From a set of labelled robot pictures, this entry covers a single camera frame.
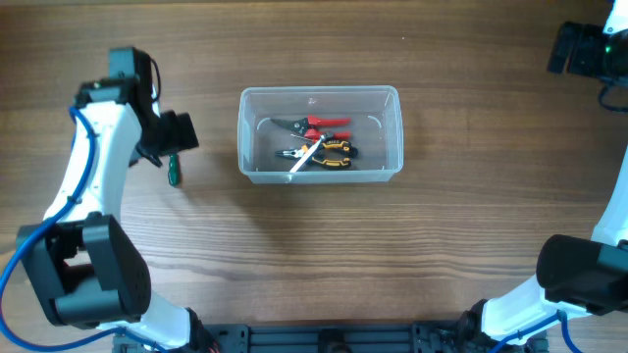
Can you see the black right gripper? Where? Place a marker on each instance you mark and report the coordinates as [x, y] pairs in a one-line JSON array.
[[590, 36]]

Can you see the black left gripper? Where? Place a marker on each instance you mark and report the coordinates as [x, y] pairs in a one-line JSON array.
[[181, 134]]

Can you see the green handled screwdriver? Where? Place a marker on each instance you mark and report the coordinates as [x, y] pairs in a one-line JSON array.
[[174, 170]]

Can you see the small silver wrench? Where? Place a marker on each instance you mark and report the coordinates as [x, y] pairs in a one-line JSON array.
[[299, 173]]

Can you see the red handled cutting pliers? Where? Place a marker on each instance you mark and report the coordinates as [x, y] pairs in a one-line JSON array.
[[310, 126]]

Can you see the red black screwdriver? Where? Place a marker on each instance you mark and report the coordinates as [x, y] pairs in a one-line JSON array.
[[302, 137]]

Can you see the orange black pliers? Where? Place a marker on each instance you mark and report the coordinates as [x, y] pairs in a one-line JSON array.
[[331, 154]]

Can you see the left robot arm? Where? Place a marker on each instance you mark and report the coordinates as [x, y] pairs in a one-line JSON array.
[[83, 268]]

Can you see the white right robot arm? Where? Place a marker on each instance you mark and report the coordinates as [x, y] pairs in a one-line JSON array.
[[574, 277]]

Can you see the clear plastic container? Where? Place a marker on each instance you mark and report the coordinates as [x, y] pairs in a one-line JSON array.
[[376, 129]]

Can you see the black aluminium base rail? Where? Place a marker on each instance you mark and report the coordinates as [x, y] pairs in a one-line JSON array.
[[419, 337]]

